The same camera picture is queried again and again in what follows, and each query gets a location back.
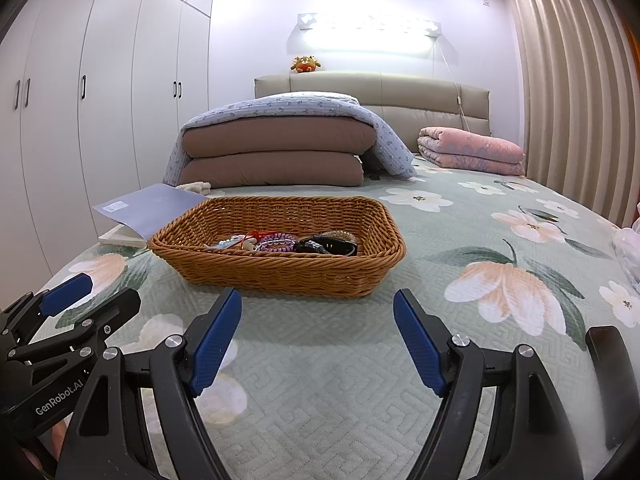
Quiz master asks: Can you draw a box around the green floral bedspread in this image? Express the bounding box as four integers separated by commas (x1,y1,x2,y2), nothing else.
0,160,640,480

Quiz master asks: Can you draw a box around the white hanging cord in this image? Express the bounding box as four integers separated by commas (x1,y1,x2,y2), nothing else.
439,45,471,136

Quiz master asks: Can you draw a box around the blue floral blanket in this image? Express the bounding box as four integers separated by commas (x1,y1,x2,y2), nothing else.
162,91,418,187

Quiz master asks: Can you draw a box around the beige padded headboard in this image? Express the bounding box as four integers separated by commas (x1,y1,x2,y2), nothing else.
254,71,491,156

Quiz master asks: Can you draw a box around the white plastic bag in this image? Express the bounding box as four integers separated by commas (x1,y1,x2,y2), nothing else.
612,204,640,281

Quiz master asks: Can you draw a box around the purple spiral hair tie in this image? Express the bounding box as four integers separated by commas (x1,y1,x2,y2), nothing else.
257,232,296,253

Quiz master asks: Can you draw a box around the black curved object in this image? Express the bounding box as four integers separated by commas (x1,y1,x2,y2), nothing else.
585,325,632,451

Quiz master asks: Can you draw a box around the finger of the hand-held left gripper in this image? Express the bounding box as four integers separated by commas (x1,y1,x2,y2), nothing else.
7,287,142,361
0,272,94,341

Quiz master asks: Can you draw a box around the brown pillow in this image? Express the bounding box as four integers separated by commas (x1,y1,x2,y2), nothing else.
181,116,377,157
179,152,365,187

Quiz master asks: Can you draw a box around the black hair clip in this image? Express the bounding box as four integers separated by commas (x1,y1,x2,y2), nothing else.
294,235,358,257

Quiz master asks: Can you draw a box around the pink folded quilt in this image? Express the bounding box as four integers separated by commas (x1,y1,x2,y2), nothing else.
417,126,527,177

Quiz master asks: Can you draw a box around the orange plush toy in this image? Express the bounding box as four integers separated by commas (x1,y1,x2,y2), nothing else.
291,55,322,75

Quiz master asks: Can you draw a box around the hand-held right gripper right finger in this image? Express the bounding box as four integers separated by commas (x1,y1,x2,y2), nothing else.
393,288,590,480

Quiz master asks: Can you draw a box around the white wardrobe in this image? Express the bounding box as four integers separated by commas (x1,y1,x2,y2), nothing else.
0,0,216,281

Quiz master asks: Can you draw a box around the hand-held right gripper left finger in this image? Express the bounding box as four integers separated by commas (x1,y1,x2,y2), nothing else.
62,288,244,480

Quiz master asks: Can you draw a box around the beige curtain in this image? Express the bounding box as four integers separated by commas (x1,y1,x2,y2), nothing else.
500,0,633,226

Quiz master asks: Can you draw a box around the brown wicker basket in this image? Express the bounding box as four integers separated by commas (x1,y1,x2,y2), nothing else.
147,196,407,300

